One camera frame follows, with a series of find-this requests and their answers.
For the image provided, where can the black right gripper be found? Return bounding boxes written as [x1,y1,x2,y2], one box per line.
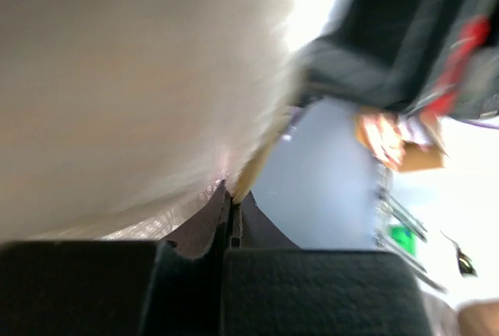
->
[297,0,498,118]

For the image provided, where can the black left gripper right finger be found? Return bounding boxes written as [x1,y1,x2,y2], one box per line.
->
[220,204,432,335]

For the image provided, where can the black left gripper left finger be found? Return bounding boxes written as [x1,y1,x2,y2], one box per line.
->
[1,186,232,335]

